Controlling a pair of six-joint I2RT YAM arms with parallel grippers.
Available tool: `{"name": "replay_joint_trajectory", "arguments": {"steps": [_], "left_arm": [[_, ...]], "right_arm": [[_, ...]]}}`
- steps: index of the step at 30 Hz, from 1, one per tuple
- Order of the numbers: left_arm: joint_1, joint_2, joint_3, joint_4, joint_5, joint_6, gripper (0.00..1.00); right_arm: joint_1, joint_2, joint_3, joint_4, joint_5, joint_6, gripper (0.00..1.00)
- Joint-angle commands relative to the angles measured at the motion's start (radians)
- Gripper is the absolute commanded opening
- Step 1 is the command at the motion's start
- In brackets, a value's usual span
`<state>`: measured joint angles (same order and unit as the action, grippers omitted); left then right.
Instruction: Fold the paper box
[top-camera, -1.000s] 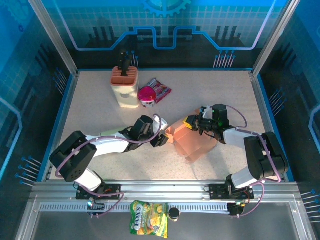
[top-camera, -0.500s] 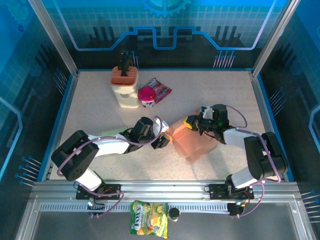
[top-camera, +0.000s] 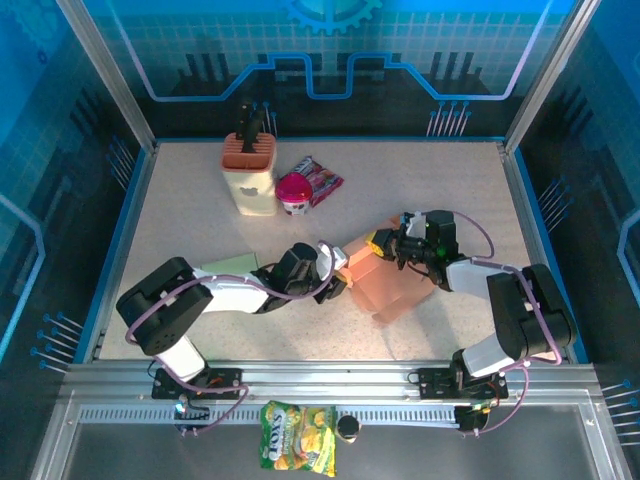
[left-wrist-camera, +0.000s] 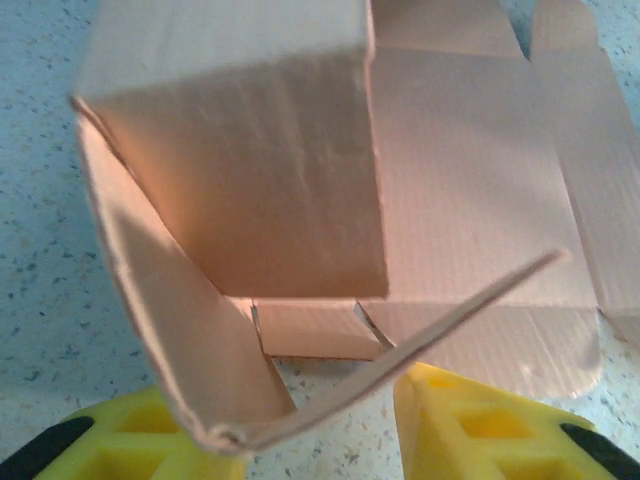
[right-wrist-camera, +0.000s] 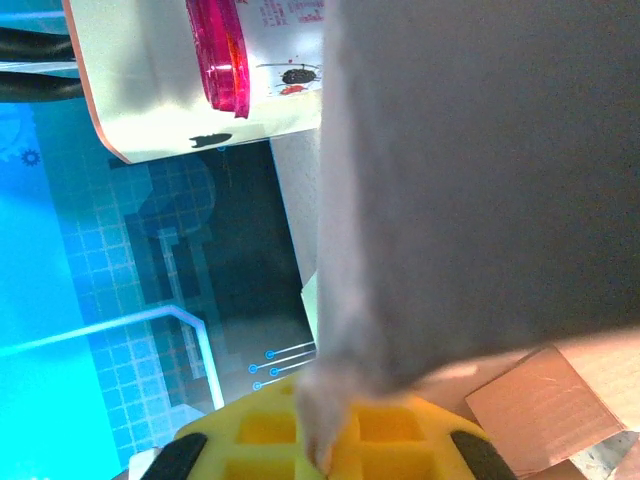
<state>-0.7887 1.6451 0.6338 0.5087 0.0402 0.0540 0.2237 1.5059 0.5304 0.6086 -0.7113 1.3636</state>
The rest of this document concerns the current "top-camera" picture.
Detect orange paper box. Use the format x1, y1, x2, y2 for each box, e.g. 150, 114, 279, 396
343, 213, 436, 327

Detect light green paper box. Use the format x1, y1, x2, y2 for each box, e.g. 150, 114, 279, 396
198, 252, 262, 279

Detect yogurt cup pink lid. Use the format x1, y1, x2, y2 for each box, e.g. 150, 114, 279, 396
276, 173, 314, 217

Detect pink snack packet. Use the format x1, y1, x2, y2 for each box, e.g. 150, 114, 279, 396
291, 155, 346, 209

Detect beige knife block orange top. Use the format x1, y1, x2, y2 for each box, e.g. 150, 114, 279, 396
221, 132, 279, 217

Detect yellow green candy bag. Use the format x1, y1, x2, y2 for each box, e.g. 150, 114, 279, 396
258, 399, 338, 476

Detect black connector module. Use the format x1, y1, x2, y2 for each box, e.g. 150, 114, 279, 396
172, 399, 211, 439
455, 402, 494, 437

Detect aluminium front rail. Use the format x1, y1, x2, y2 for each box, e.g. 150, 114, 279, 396
64, 358, 599, 401

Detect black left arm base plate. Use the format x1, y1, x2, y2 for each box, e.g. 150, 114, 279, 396
151, 367, 245, 401

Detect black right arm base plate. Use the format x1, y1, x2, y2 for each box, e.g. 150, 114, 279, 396
417, 367, 509, 401

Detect slotted grey cable duct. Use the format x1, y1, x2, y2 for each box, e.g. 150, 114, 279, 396
79, 405, 461, 427

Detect black handled knife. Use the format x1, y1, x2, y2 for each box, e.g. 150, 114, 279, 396
242, 109, 267, 153
236, 99, 254, 144

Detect aluminium frame post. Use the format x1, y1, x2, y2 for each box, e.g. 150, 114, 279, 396
502, 0, 601, 156
55, 0, 160, 154

